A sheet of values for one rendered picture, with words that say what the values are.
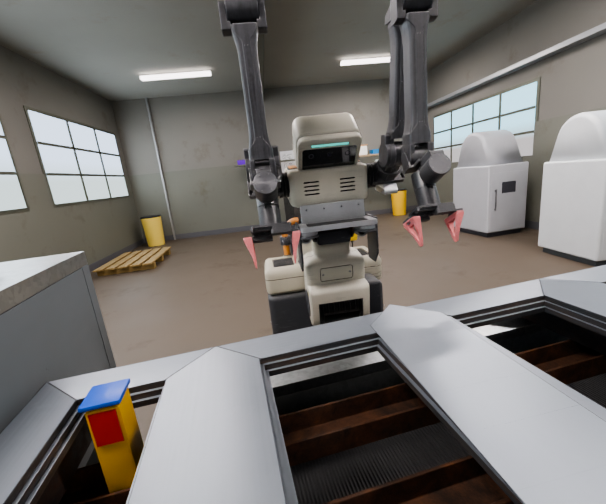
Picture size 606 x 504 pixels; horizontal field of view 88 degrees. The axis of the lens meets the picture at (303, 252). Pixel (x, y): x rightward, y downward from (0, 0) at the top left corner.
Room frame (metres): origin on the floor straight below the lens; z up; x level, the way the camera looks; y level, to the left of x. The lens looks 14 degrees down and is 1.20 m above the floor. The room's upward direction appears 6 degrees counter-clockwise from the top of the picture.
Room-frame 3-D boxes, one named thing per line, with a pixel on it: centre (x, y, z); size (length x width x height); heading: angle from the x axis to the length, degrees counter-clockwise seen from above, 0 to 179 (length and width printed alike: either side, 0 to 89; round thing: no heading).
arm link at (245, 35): (0.87, 0.08, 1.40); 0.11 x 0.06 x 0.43; 95
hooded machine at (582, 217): (3.31, -3.18, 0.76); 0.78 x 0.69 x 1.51; 5
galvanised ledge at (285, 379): (0.92, -0.38, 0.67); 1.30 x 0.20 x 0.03; 102
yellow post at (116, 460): (0.46, 0.35, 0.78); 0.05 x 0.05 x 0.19; 12
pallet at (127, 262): (5.39, 2.89, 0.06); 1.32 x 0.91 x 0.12; 5
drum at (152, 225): (7.17, 3.32, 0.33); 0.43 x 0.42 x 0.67; 95
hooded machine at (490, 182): (4.98, -3.00, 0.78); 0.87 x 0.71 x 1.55; 5
